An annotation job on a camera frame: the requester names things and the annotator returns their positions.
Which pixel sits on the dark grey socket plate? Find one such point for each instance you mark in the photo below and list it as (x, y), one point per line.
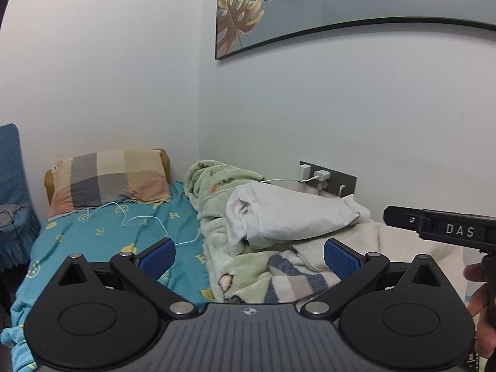
(345, 180)

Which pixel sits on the teal printed bed sheet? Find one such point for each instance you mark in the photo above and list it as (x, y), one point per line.
(77, 248)

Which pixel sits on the striped blanket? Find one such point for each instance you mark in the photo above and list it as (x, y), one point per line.
(294, 279)

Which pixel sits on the green printed fleece blanket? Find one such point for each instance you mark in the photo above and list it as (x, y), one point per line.
(221, 240)

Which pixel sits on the white t-shirt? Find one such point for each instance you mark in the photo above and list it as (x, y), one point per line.
(290, 213)

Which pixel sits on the grey cloth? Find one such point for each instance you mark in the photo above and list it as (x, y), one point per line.
(7, 215)

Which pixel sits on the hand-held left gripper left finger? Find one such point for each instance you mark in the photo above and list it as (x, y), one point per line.
(157, 257)

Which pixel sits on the tall white plug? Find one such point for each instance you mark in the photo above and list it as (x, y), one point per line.
(305, 173)

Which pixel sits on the person's right hand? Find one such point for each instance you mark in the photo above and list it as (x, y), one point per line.
(482, 329)

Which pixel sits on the blue covered chair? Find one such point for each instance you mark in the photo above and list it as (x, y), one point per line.
(9, 162)

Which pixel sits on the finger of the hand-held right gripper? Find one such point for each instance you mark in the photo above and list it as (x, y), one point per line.
(401, 221)

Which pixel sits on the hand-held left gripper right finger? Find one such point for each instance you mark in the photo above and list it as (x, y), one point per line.
(343, 259)

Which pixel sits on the white usb charger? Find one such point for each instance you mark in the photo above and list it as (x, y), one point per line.
(321, 175)

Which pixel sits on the checkered pillow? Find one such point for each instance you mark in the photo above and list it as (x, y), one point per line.
(104, 178)

